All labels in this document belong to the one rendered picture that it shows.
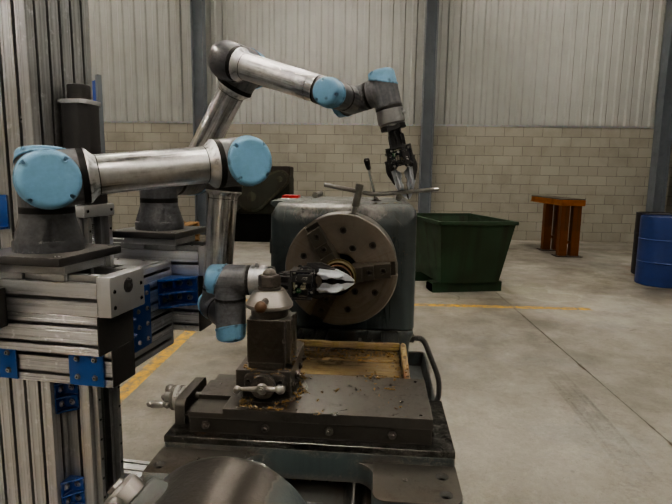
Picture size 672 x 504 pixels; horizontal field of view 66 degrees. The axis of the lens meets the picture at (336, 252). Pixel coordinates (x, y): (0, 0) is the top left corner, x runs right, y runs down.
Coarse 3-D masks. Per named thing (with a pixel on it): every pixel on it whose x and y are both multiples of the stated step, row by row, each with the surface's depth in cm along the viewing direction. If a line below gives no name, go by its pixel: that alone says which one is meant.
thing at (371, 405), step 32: (192, 384) 93; (224, 384) 93; (320, 384) 94; (352, 384) 94; (384, 384) 94; (416, 384) 94; (192, 416) 84; (224, 416) 84; (256, 416) 83; (288, 416) 83; (320, 416) 82; (352, 416) 82; (384, 416) 82; (416, 416) 82
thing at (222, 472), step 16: (192, 464) 36; (208, 464) 36; (224, 464) 36; (240, 464) 36; (256, 464) 36; (128, 480) 34; (160, 480) 35; (176, 480) 35; (192, 480) 34; (208, 480) 34; (224, 480) 34; (240, 480) 34; (256, 480) 35; (272, 480) 35; (112, 496) 33; (128, 496) 33; (144, 496) 33; (160, 496) 33; (176, 496) 32; (192, 496) 32; (208, 496) 32; (224, 496) 32; (240, 496) 33; (256, 496) 33; (272, 496) 34; (288, 496) 35
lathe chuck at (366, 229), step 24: (336, 216) 143; (360, 216) 144; (336, 240) 144; (360, 240) 143; (384, 240) 142; (288, 264) 146; (360, 288) 145; (384, 288) 144; (336, 312) 146; (360, 312) 146
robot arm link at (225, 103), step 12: (252, 48) 163; (228, 84) 161; (240, 84) 161; (252, 84) 163; (216, 96) 165; (228, 96) 164; (240, 96) 163; (216, 108) 165; (228, 108) 166; (204, 120) 168; (216, 120) 167; (228, 120) 168; (204, 132) 169; (216, 132) 169; (192, 144) 171; (192, 192) 177
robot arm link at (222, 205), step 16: (208, 192) 137; (224, 192) 135; (240, 192) 138; (208, 208) 138; (224, 208) 136; (208, 224) 138; (224, 224) 137; (208, 240) 138; (224, 240) 137; (208, 256) 138; (224, 256) 138; (208, 304) 137
